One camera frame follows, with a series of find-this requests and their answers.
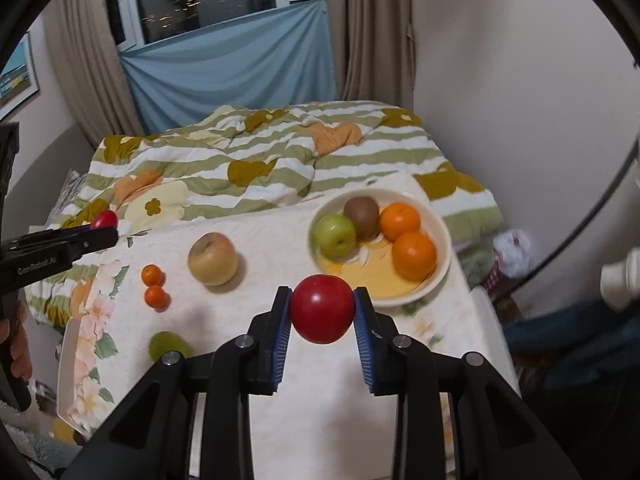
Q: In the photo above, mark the green cloth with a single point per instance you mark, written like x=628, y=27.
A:
x=475, y=262

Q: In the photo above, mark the beige curtain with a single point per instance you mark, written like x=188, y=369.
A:
x=370, y=35
x=85, y=60

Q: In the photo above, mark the grey padded headboard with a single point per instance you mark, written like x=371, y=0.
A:
x=55, y=170

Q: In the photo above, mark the white plastic bag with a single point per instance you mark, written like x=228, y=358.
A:
x=512, y=252

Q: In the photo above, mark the dark clothing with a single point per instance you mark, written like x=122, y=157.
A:
x=575, y=340

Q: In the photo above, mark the blue cloth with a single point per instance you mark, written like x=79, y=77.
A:
x=225, y=70

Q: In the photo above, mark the patterned grey pillow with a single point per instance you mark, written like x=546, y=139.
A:
x=70, y=195

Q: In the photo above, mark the large orange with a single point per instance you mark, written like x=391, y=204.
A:
x=414, y=255

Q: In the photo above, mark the brown kiwi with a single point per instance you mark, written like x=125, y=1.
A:
x=362, y=215

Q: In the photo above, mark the small tangerine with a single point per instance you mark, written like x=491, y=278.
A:
x=151, y=275
x=155, y=296

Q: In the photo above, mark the large yellow-brown apple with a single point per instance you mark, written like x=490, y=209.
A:
x=212, y=258

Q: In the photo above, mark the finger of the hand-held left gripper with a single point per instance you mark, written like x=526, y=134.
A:
x=97, y=240

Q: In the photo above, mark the white hoodie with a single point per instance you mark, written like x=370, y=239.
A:
x=620, y=275

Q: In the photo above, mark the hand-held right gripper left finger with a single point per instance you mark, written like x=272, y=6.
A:
x=280, y=340

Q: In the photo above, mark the white tray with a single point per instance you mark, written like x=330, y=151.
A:
x=65, y=385

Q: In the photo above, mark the green plum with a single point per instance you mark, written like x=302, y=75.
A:
x=167, y=345

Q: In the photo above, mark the cream cartoon print bowl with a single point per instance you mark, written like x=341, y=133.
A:
x=350, y=272

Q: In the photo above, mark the person's left hand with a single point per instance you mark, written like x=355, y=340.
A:
x=22, y=350

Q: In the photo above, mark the wall poster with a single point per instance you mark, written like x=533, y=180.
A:
x=17, y=77

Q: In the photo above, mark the green striped floral blanket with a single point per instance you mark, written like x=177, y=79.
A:
x=280, y=160

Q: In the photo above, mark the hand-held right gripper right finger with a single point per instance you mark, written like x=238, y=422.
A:
x=364, y=340

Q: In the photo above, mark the green apple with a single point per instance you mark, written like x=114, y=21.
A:
x=334, y=236

